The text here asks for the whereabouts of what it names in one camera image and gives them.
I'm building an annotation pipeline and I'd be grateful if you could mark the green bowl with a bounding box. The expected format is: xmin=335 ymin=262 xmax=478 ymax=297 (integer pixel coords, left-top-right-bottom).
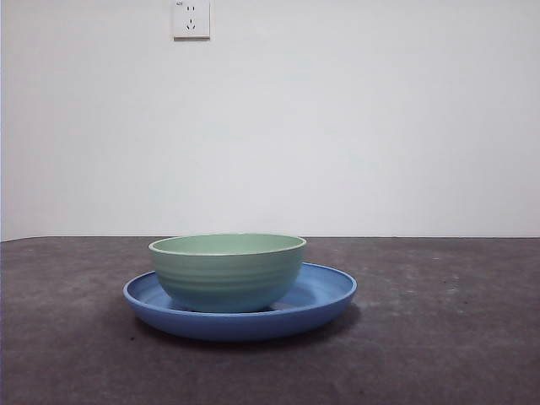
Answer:
xmin=148 ymin=233 xmax=308 ymax=314

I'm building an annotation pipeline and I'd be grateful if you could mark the blue plate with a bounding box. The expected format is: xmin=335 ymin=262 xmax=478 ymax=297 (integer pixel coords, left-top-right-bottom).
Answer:
xmin=122 ymin=262 xmax=359 ymax=342

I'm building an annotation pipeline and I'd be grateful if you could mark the white wall power outlet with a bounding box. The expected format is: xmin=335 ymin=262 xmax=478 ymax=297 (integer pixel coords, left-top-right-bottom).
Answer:
xmin=172 ymin=0 xmax=212 ymax=42

